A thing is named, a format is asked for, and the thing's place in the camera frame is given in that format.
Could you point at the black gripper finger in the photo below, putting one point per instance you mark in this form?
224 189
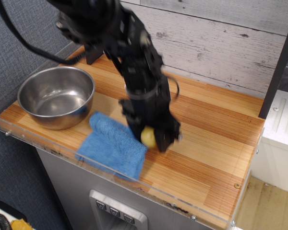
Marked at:
164 138
136 127

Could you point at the white ridged side appliance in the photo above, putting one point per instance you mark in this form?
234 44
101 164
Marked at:
270 162

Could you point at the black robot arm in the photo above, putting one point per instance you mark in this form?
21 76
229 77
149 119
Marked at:
108 26

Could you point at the stainless steel bowl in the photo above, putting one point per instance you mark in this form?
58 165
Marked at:
57 98

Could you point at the dark frame post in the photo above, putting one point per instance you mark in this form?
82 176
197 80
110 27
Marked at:
275 81
93 52

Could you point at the dark right frame post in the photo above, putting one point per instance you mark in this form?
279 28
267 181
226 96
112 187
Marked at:
275 81

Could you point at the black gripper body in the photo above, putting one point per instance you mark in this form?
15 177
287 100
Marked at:
151 105

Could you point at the grey toy kitchen cabinet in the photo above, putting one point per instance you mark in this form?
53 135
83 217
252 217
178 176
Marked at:
73 185

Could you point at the dark left frame post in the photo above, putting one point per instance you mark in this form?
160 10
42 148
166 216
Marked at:
93 52

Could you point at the yellow toy potato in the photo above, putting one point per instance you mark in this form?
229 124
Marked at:
148 137

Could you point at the silver dispenser button panel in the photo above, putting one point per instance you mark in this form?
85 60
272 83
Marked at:
111 214

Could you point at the yellow object bottom left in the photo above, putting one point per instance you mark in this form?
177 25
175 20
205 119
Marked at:
20 224

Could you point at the blue microfiber cloth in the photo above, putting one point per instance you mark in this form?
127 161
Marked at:
112 147

